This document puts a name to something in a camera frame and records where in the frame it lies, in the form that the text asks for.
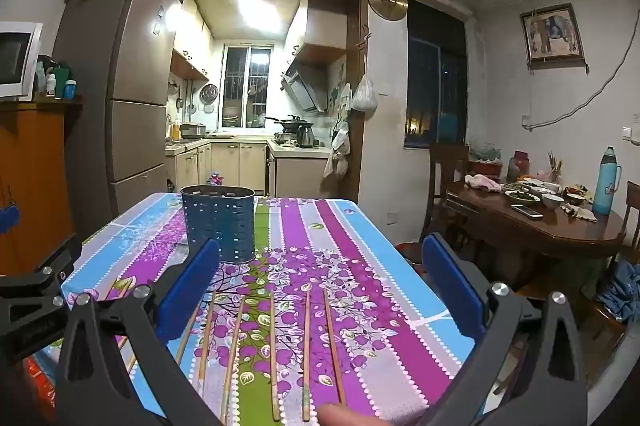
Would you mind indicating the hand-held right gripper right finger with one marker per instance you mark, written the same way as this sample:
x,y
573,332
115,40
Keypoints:
x,y
452,286

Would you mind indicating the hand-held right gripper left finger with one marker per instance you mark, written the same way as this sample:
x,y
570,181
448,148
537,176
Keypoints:
x,y
187,293

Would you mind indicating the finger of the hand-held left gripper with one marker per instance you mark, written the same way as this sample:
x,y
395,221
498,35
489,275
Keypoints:
x,y
35,291

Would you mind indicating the blue perforated utensil holder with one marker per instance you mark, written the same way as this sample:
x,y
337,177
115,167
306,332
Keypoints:
x,y
220,221

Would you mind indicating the group of wooden chopsticks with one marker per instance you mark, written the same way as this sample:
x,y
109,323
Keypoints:
x,y
306,356

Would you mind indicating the hanging kitchen utensils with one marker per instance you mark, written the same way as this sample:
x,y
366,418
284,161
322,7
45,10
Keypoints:
x,y
190,99

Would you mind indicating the person's right hand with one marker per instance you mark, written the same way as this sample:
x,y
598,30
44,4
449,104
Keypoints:
x,y
347,417

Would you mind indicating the red stool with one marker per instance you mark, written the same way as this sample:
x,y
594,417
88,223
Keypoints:
x,y
410,253

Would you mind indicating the blue object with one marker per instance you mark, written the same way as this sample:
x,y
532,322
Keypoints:
x,y
7,217

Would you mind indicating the red plastic bag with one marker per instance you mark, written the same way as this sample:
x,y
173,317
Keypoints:
x,y
40,378

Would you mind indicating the dark wooden dining table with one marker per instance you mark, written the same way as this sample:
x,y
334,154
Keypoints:
x,y
525,236

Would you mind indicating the floral striped tablecloth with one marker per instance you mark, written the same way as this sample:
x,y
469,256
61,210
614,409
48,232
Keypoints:
x,y
350,266

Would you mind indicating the smartphone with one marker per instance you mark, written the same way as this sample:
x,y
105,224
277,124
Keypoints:
x,y
527,211

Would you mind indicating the pink cloth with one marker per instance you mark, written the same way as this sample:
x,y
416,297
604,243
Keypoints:
x,y
482,182

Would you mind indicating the dark wooden chair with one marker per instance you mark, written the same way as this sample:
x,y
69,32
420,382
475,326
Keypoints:
x,y
445,166

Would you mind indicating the orange wooden cabinet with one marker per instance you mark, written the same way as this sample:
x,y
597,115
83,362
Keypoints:
x,y
30,166

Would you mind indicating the group of food dishes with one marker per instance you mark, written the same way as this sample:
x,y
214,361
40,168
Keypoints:
x,y
552,201

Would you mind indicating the potted plant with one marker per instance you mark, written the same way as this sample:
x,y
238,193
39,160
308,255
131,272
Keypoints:
x,y
485,159

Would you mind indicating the jar with red lid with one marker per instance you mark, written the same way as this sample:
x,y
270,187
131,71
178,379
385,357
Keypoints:
x,y
518,166

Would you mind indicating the beige kitchen base cabinets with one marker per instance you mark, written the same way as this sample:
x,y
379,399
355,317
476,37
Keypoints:
x,y
240,166

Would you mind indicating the crumpled white tissue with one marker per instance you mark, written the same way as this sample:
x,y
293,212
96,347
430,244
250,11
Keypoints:
x,y
580,212

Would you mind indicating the cup of chopsticks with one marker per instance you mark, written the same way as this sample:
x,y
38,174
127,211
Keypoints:
x,y
555,169

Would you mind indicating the wooden chair with blue cloth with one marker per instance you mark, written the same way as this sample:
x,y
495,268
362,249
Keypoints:
x,y
605,336

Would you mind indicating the steel cooking pot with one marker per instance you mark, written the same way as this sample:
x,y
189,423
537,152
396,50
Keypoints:
x,y
192,131

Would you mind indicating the blue cloth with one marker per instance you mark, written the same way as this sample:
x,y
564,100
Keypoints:
x,y
620,291

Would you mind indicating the hanging kitchen cloths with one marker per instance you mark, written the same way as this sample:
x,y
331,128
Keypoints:
x,y
339,151

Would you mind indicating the light blue thermos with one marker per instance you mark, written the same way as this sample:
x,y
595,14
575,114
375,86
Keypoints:
x,y
605,186

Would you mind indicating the steel kettle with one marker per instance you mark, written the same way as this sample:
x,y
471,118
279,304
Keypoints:
x,y
305,137

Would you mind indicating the black wok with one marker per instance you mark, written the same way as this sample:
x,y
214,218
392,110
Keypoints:
x,y
290,124

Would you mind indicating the round hanging strainer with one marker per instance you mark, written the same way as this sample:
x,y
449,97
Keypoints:
x,y
209,94

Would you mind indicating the small white bottle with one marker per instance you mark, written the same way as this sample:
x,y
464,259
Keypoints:
x,y
50,85

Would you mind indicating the hanging white plastic bag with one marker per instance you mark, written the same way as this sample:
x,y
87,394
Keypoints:
x,y
364,96

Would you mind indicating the green plastic container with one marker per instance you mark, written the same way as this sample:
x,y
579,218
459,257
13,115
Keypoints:
x,y
62,82

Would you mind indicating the dark window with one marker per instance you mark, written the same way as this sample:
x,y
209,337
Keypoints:
x,y
432,76

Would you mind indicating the barred kitchen window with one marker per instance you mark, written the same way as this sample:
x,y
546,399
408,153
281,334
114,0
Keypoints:
x,y
247,86

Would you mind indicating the white microwave oven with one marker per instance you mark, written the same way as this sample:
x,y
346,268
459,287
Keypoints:
x,y
15,56

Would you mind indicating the steel range hood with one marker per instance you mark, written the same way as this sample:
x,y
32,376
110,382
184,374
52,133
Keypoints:
x,y
305,86

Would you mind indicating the brown refrigerator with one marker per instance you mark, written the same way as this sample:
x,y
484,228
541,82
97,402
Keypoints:
x,y
135,56

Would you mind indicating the framed elephant picture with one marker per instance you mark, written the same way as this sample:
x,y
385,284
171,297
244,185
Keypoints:
x,y
552,32

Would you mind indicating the cabinet above range hood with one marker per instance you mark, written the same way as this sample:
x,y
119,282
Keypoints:
x,y
322,31

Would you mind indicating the wall socket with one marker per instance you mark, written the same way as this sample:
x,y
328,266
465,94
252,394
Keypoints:
x,y
391,217

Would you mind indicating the white wall switch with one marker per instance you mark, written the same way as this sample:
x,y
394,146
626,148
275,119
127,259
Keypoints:
x,y
626,132

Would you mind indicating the beige wall cabinets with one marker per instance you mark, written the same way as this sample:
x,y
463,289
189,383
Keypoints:
x,y
192,41

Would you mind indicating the round brass wall plate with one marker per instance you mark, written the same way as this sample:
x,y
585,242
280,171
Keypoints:
x,y
388,0

